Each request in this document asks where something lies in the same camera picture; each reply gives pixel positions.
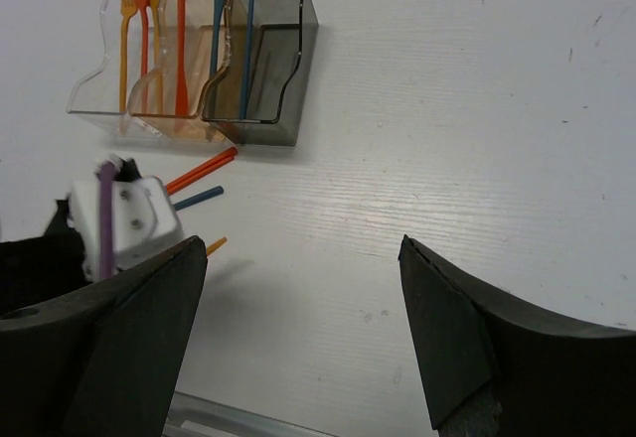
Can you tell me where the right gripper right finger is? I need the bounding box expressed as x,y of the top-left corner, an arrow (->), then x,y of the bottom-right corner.
398,237 -> 635,436

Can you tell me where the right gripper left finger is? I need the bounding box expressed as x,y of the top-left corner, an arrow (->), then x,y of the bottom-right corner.
1,236 -> 207,436

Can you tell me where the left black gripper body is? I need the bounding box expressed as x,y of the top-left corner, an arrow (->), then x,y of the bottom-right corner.
0,157 -> 145,311

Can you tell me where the yellow-orange knife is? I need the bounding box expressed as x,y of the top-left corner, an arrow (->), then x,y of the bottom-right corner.
206,237 -> 228,256

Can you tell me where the red-orange knife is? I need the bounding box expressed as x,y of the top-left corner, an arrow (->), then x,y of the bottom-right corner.
175,0 -> 189,116

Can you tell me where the yellow-orange fork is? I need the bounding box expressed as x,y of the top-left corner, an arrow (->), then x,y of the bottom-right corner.
118,0 -> 137,112
149,0 -> 163,114

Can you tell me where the red-orange fork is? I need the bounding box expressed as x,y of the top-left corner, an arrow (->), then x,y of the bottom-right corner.
133,0 -> 158,115

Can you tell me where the blue chopstick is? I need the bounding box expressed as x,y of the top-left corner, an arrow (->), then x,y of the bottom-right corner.
239,0 -> 255,120
173,186 -> 225,211

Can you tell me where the blue knife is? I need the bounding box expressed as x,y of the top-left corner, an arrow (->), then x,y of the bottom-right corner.
209,0 -> 226,77

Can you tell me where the clear plastic container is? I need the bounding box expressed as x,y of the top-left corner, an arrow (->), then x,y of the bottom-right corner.
67,0 -> 165,140

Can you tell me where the smoky grey plastic container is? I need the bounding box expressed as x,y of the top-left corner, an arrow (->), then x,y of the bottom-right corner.
201,0 -> 319,147

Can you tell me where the amber plastic container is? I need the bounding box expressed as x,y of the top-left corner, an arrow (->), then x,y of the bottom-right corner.
148,0 -> 226,144

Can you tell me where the aluminium table rail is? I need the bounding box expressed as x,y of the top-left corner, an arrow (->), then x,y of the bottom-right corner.
162,391 -> 327,437

